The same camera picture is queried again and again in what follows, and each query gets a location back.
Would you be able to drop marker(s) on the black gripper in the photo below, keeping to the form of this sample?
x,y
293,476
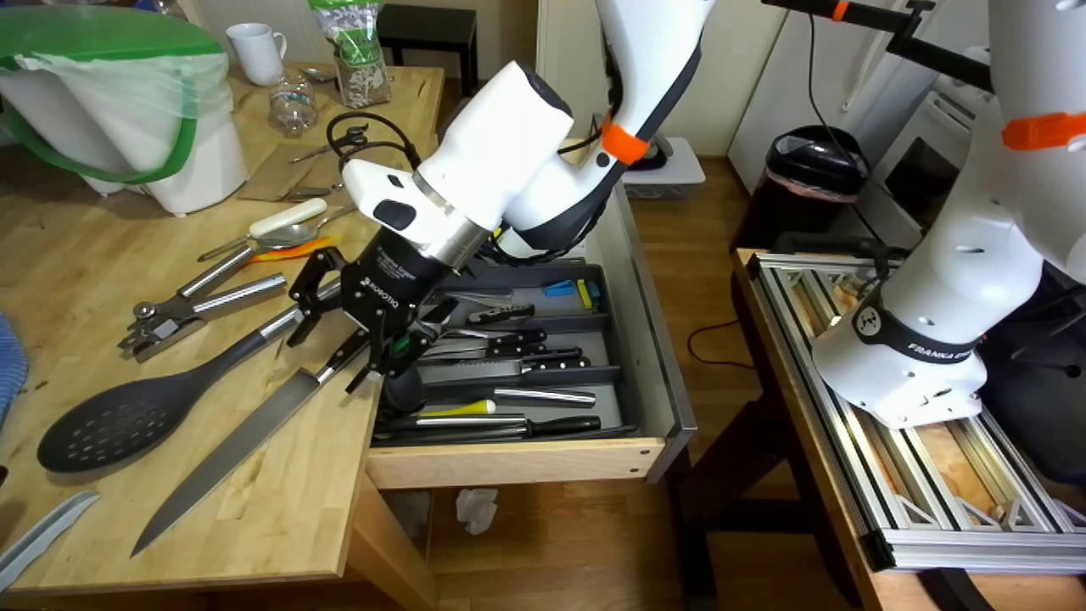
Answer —
x,y
391,288

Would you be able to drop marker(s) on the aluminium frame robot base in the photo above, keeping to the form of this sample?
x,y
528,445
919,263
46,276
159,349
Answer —
x,y
905,495

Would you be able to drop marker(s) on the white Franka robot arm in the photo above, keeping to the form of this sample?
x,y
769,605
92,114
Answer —
x,y
510,124

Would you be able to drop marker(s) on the wooden drawer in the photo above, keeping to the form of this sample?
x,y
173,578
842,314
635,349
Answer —
x,y
510,461

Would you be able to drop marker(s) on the orange peeler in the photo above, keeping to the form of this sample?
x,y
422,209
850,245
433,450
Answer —
x,y
298,247

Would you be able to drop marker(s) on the black scissors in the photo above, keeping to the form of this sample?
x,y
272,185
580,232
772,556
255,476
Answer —
x,y
323,142

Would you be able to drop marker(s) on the steel can opener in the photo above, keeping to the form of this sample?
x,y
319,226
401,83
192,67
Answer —
x,y
152,331

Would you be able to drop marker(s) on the blue closed clip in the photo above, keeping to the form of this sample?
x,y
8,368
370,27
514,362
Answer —
x,y
562,288

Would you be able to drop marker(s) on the glass jar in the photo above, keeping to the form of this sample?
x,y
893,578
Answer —
x,y
293,107

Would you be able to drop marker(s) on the white crumpled bag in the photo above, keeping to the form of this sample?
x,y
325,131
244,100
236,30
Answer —
x,y
477,509

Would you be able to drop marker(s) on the yellow clip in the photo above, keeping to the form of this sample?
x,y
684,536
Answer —
x,y
585,293

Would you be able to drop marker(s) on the clear bag green contents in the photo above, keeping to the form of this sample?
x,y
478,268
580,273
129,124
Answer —
x,y
354,56

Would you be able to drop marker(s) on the grey cutlery tray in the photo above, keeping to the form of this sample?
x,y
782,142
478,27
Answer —
x,y
615,349

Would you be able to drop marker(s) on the white mug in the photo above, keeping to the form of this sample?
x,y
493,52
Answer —
x,y
255,52

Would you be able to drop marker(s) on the black stool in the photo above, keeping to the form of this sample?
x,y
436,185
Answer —
x,y
428,24

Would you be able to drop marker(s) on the white bin green rimmed bag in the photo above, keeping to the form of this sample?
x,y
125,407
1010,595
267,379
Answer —
x,y
113,101

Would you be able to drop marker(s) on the blue cloth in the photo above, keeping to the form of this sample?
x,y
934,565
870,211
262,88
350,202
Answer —
x,y
8,368

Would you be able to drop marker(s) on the white floor plate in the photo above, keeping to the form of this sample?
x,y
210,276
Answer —
x,y
666,164

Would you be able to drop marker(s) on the grey flat blade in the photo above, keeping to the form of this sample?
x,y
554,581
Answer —
x,y
46,536

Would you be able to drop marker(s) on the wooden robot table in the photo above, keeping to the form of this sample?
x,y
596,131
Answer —
x,y
793,453

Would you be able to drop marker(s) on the black round bin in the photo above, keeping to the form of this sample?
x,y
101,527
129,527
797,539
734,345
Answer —
x,y
815,170

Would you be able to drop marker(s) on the white box cabinet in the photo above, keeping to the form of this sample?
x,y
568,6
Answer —
x,y
919,170

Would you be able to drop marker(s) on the black boom bar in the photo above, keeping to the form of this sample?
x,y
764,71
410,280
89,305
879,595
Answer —
x,y
905,39

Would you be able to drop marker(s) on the black equipment case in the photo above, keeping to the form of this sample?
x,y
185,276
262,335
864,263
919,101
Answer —
x,y
1040,394

